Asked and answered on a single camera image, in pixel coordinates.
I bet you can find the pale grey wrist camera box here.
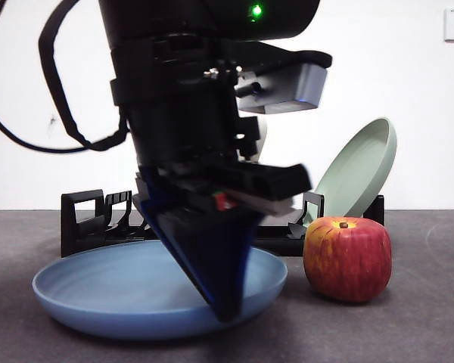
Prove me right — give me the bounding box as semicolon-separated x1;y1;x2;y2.
234;62;328;114

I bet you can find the white plate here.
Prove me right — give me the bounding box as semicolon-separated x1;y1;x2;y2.
256;116;268;162

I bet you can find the thick black braided cable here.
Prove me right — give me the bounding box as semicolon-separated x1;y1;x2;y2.
38;0;130;152

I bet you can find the red yellow apple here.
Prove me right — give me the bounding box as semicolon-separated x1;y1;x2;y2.
303;216;393;303

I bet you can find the green plate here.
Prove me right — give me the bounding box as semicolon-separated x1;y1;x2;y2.
313;117;397;220

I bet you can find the thin black cable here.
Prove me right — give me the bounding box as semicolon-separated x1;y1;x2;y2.
0;0;129;154

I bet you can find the black plate rack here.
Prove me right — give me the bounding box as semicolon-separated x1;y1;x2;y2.
61;188;386;259

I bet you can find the blue plate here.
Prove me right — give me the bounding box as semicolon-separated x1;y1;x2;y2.
32;240;288;341

